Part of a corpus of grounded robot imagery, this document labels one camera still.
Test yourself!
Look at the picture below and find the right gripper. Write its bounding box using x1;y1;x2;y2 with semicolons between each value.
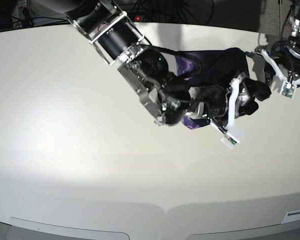
189;73;247;131

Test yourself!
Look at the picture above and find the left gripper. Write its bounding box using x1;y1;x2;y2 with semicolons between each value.
245;41;300;87

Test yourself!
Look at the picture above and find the black T-shirt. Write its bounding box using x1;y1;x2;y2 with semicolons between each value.
165;47;271;130

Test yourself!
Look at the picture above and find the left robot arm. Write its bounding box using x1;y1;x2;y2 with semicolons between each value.
246;0;300;88

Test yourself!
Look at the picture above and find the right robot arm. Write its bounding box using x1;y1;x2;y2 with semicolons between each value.
41;0;242;133

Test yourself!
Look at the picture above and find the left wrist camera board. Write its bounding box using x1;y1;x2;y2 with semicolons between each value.
278;81;297;99

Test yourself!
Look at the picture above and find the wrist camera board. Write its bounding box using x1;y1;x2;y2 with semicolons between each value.
278;81;297;99
221;134;240;150

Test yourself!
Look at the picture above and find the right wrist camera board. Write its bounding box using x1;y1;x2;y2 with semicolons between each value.
221;134;240;150

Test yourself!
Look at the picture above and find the bundle of black cables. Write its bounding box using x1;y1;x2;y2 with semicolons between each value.
129;0;216;25

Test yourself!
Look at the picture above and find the black power strip red switch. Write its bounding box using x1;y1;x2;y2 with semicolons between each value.
129;14;143;23

